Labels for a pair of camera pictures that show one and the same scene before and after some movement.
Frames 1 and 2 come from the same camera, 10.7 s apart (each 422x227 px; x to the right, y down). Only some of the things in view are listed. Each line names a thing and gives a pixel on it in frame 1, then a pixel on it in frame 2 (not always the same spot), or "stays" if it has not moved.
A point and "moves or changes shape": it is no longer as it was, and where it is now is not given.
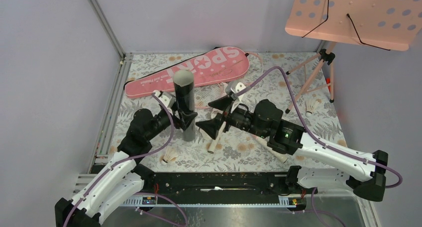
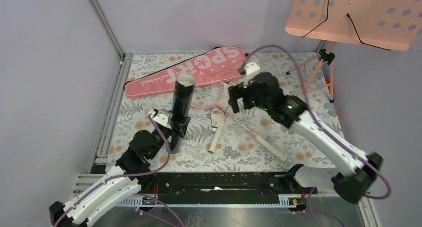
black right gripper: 212,126 → 238,91
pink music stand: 384,18 stays
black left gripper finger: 187,118 → 180,127
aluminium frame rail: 103,144 stays
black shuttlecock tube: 184,86 moves or changes shape
